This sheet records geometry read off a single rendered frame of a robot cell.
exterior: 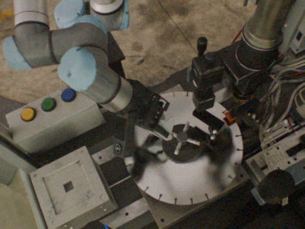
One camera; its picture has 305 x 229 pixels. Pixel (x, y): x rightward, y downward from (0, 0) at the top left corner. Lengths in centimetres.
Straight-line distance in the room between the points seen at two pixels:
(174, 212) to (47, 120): 48
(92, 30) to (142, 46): 157
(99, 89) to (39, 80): 168
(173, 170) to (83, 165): 27
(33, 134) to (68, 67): 47
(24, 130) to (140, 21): 155
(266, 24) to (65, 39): 40
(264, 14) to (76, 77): 34
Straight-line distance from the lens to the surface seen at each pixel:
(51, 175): 97
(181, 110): 91
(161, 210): 93
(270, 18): 55
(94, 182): 92
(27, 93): 227
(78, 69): 59
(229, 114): 89
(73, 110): 102
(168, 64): 215
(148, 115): 72
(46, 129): 104
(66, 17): 115
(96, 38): 68
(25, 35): 73
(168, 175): 84
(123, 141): 72
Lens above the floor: 176
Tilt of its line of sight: 64 degrees down
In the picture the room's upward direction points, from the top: 8 degrees counter-clockwise
